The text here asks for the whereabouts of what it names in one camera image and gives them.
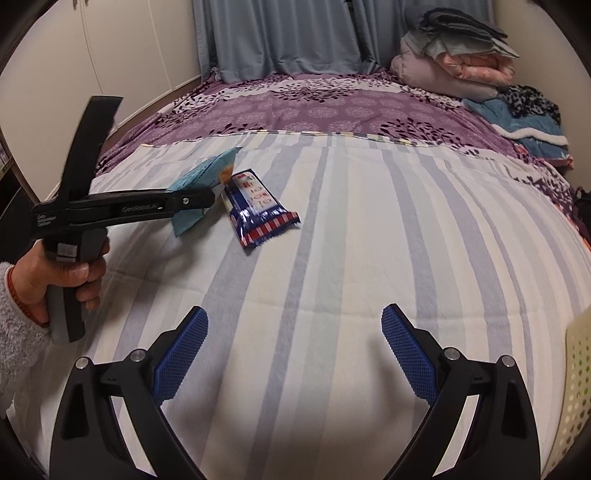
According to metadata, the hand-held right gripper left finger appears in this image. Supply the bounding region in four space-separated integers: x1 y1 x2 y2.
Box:
50 306 209 480

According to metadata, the light grey folded blanket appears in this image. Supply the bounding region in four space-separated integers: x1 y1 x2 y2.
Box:
401 32 522 60

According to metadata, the black bag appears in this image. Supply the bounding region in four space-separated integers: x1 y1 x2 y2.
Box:
573 186 591 232

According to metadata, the mauve quilt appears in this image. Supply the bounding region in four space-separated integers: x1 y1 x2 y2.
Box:
390 46 502 101

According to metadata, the blue red-striped snack packet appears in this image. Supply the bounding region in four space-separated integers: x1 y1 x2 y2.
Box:
221 168 301 249

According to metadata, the pink floral quilt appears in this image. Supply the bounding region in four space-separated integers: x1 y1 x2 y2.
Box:
436 52 515 88

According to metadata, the person's left forearm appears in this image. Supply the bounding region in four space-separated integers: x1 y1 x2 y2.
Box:
0 262 51 418

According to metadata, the striped blanket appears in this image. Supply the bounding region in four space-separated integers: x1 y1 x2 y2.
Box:
18 131 591 480

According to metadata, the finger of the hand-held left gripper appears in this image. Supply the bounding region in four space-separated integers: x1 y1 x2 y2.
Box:
164 190 217 217

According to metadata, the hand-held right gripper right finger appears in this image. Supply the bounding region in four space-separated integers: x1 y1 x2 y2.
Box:
381 303 541 480

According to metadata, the leopard print cloth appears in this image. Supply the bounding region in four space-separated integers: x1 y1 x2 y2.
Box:
498 84 561 127

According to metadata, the blue fleece blanket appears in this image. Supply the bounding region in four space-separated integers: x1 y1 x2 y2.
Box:
463 97 570 160

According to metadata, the white wardrobe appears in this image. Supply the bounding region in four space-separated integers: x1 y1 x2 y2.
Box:
0 0 204 134

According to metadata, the cream perforated plastic basket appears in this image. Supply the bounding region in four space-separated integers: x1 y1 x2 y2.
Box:
549 307 591 462

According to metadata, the purple floral bed sheet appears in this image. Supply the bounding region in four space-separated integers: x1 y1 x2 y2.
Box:
95 67 591 259

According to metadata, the dark grey folded blanket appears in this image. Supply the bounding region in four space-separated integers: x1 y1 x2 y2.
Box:
405 6 509 40

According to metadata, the person's left hand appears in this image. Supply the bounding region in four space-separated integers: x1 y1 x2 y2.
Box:
9 240 112 328

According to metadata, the light blue snack packet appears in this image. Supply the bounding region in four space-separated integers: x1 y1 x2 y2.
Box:
166 148 244 238

